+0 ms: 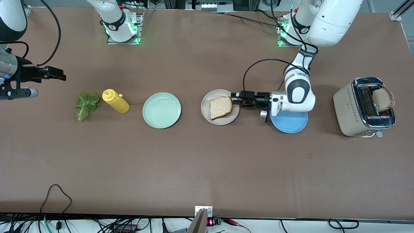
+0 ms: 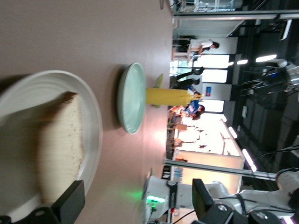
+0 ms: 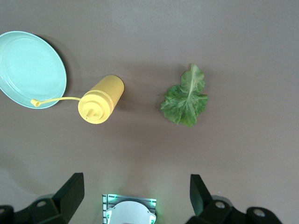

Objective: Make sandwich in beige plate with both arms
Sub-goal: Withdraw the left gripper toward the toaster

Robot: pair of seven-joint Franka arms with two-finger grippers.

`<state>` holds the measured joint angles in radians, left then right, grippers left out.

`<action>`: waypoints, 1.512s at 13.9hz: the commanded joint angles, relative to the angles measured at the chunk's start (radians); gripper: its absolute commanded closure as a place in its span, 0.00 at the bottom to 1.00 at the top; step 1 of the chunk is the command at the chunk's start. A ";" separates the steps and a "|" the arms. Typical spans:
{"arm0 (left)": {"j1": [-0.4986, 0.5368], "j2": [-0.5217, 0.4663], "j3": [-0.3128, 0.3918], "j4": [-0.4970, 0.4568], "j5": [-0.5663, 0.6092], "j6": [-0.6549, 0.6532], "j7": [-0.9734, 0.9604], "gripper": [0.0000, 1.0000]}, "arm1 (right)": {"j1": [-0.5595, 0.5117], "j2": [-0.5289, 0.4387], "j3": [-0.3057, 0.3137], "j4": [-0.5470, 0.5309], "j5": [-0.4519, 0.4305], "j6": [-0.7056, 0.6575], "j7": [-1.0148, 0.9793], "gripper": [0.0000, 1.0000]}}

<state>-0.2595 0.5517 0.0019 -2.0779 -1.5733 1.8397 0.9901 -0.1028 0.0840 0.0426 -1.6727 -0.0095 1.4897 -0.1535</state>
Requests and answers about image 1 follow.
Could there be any brown bread slice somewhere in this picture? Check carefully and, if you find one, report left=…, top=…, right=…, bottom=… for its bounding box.
left=209, top=96, right=233, bottom=120
left=372, top=87, right=395, bottom=112

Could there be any yellow mustard squeeze bottle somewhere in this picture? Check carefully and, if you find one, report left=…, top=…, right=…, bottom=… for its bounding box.
left=102, top=89, right=130, bottom=114

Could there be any blue plate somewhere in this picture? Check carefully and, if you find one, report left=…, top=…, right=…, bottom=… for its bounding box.
left=270, top=109, right=309, bottom=134

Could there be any beige plate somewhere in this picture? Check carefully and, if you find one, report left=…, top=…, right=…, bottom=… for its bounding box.
left=201, top=89, right=240, bottom=126

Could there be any light green plate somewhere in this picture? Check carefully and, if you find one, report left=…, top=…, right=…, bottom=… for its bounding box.
left=143, top=93, right=181, bottom=129

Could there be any green lettuce leaf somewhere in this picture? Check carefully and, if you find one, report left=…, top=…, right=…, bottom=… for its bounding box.
left=75, top=92, right=100, bottom=122

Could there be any beige chrome toaster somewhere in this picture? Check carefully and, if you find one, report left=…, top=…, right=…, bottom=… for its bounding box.
left=333, top=77, right=397, bottom=138

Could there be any lit control box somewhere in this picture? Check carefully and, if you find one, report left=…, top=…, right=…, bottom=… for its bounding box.
left=185, top=0, right=234, bottom=12

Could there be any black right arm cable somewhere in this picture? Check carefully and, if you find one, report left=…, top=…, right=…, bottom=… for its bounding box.
left=0, top=0, right=61, bottom=67

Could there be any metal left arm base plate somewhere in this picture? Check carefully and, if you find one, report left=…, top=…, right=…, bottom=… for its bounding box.
left=278, top=18, right=312, bottom=48

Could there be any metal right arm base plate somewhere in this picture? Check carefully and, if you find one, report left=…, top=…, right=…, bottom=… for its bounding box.
left=107, top=13, right=144, bottom=45

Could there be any long black table cable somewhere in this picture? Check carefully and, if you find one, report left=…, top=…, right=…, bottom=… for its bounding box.
left=210, top=11, right=285, bottom=28

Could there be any short black table cable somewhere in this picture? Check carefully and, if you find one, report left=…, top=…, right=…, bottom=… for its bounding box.
left=256, top=10, right=279, bottom=20

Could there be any thin black looped cable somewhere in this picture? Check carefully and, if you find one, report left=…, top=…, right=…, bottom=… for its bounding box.
left=40, top=184, right=72, bottom=231

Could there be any silver mount bracket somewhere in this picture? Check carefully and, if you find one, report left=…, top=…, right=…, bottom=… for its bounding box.
left=195, top=206, right=213, bottom=218

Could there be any red clip wire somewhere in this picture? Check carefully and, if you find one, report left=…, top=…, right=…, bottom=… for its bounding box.
left=223, top=218, right=251, bottom=233

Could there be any grey camera pole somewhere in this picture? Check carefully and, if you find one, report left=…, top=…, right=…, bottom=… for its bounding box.
left=187, top=209, right=207, bottom=233

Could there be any black coiled cable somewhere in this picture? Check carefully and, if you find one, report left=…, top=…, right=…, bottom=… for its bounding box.
left=328, top=219, right=359, bottom=229

